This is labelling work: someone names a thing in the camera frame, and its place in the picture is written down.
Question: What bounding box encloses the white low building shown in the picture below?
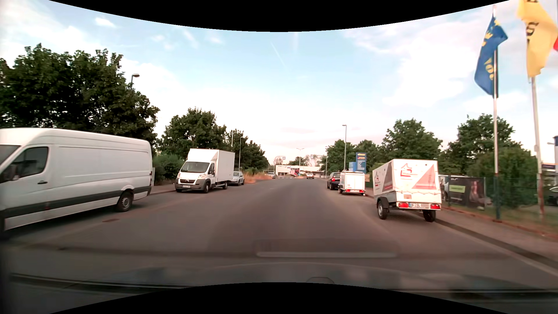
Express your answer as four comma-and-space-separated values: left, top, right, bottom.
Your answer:
275, 164, 324, 177

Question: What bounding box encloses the grey asphalt road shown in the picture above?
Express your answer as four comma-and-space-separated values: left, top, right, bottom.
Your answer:
0, 176, 558, 289

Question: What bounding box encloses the white box truck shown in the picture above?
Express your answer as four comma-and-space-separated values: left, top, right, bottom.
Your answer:
174, 148, 235, 194

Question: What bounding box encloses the small white trailer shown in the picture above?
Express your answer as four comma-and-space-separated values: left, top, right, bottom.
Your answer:
338, 170, 366, 195

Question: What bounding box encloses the row of trees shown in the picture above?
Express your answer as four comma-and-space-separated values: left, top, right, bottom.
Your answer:
319, 114, 539, 208
156, 107, 269, 172

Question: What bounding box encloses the blue pylon sign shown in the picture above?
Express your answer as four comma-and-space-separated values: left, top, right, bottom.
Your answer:
348, 152, 368, 174

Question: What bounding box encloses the green hedge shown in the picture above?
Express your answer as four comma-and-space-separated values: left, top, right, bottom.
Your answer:
152, 153, 185, 185

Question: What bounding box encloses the car's own bonnet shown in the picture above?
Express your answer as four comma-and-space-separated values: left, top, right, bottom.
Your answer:
9, 260, 558, 301

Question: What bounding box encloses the white trailer with red triangles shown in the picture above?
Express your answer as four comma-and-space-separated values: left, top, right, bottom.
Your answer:
372, 158, 443, 223

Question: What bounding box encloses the white panel van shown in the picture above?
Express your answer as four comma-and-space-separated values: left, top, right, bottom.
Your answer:
0, 127, 153, 233

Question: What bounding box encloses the large tree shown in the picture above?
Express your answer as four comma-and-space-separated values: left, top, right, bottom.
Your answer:
0, 43, 160, 151

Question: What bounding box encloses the blue flag on pole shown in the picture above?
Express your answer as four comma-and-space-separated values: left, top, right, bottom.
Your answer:
474, 5, 509, 221

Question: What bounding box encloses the grass verge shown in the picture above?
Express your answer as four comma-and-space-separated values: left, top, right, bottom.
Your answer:
445, 203, 558, 228

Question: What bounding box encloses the yellow flag on pole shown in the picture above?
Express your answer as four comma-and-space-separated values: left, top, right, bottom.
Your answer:
517, 0, 558, 220

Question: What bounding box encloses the green wire fence with banners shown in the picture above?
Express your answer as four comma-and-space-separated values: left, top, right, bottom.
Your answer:
439, 174, 558, 221

